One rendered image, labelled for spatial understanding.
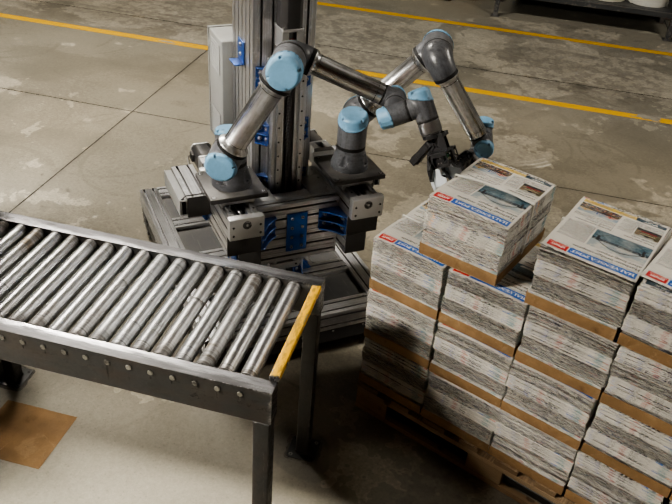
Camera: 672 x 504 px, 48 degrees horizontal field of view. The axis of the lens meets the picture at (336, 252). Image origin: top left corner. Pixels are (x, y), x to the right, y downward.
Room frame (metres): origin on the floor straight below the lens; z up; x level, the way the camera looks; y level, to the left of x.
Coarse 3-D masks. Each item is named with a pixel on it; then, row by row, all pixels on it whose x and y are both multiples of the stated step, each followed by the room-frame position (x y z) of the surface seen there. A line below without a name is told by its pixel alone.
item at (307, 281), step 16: (16, 224) 2.14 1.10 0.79; (32, 224) 2.14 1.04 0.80; (48, 224) 2.15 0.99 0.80; (64, 224) 2.15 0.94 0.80; (80, 240) 2.09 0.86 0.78; (96, 240) 2.08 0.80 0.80; (112, 240) 2.08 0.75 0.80; (128, 240) 2.09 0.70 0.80; (112, 256) 2.07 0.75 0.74; (176, 256) 2.02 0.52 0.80; (192, 256) 2.03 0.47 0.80; (208, 256) 2.04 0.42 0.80; (256, 272) 1.97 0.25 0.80; (272, 272) 1.98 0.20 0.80; (288, 272) 1.98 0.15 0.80; (240, 288) 1.98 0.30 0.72; (304, 288) 1.93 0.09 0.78; (320, 304) 1.92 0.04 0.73
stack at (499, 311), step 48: (384, 240) 2.18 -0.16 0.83; (432, 288) 2.06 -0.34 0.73; (480, 288) 1.97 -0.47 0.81; (528, 288) 1.97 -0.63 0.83; (384, 336) 2.15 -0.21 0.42; (432, 336) 2.04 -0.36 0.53; (528, 336) 1.86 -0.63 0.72; (576, 336) 1.79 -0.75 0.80; (384, 384) 2.14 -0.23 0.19; (432, 384) 2.02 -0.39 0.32; (480, 384) 1.93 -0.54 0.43; (528, 384) 1.83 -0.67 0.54; (624, 384) 1.68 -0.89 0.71; (480, 432) 1.90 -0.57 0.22; (528, 432) 1.81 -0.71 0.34; (576, 432) 1.73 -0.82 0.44; (624, 432) 1.66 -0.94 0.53; (528, 480) 1.79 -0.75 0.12; (576, 480) 1.70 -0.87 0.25; (624, 480) 1.63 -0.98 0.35
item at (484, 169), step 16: (480, 160) 2.38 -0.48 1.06; (480, 176) 2.27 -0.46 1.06; (496, 176) 2.27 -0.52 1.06; (512, 176) 2.28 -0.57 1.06; (528, 176) 2.29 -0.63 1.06; (528, 192) 2.18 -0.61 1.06; (544, 192) 2.19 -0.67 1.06; (544, 208) 2.20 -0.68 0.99; (544, 224) 2.26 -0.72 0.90; (528, 240) 2.15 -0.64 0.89
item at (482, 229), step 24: (432, 192) 2.12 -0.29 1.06; (456, 192) 2.13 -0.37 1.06; (480, 192) 2.16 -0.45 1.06; (432, 216) 2.10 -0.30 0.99; (456, 216) 2.05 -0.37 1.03; (480, 216) 2.00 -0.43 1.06; (504, 216) 2.02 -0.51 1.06; (432, 240) 2.09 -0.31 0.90; (456, 240) 2.05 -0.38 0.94; (480, 240) 2.00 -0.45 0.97; (504, 240) 1.95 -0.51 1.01; (480, 264) 1.99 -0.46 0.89; (504, 264) 2.00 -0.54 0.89
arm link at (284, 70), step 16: (288, 48) 2.38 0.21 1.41; (272, 64) 2.30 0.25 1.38; (288, 64) 2.30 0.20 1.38; (304, 64) 2.38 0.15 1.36; (272, 80) 2.29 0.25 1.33; (288, 80) 2.30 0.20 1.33; (256, 96) 2.34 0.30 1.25; (272, 96) 2.32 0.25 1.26; (240, 112) 2.36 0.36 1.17; (256, 112) 2.32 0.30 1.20; (240, 128) 2.33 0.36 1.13; (256, 128) 2.34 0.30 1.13; (224, 144) 2.33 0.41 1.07; (240, 144) 2.33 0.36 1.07; (208, 160) 2.31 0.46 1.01; (224, 160) 2.30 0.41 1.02; (240, 160) 2.33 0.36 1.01; (224, 176) 2.31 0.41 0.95
